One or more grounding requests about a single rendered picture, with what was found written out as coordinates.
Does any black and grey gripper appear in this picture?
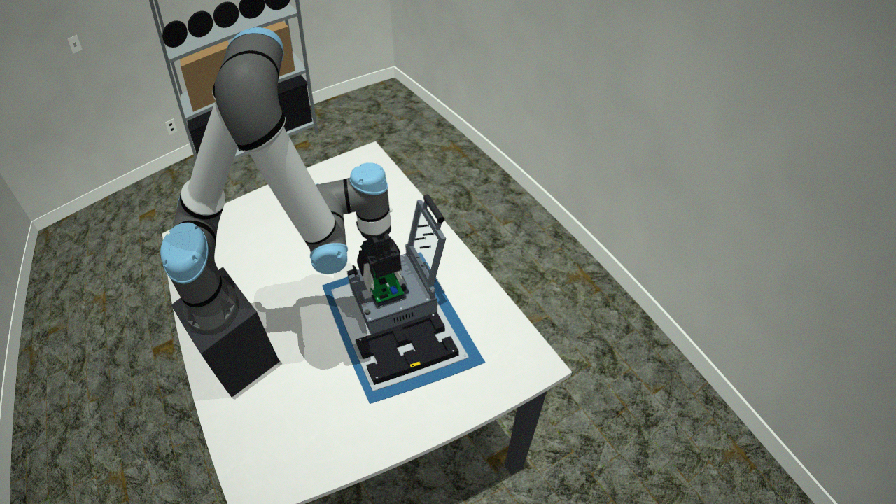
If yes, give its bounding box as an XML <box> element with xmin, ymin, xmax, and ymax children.
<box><xmin>357</xmin><ymin>225</ymin><xmax>403</xmax><ymax>292</ymax></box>

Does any green circuit board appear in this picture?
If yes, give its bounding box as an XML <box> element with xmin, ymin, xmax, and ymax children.
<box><xmin>371</xmin><ymin>271</ymin><xmax>404</xmax><ymax>302</ymax></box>

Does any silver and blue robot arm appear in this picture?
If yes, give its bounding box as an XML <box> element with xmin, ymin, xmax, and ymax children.
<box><xmin>160</xmin><ymin>27</ymin><xmax>393</xmax><ymax>335</ymax></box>

